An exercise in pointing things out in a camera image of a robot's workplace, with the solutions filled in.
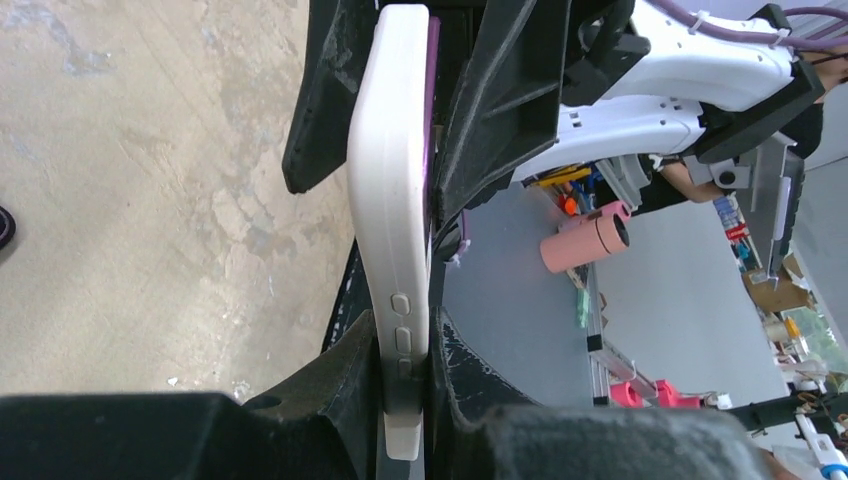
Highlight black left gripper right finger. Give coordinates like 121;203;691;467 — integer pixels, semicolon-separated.
427;308;774;479

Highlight clear beige phone case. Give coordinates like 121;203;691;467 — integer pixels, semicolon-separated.
347;4;438;461

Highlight dark smartphone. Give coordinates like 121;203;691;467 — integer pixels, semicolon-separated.
423;16;441;267

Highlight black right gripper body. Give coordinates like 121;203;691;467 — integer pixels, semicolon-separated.
561;0;651;106

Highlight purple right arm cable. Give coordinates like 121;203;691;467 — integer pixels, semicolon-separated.
645;0;848;53

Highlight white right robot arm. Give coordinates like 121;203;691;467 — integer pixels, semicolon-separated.
282;1;824;236

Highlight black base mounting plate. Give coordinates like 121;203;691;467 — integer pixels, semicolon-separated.
321;239;372;352

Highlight cluttered background shelf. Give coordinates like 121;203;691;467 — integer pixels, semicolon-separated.
529;99;848;480

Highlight pink cylinder roll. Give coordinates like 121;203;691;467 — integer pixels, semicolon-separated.
539;200;631;273

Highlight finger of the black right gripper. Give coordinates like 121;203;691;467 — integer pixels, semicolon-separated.
432;1;572;229
282;0;378;194

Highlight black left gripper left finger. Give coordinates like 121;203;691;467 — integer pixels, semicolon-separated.
1;311;378;479

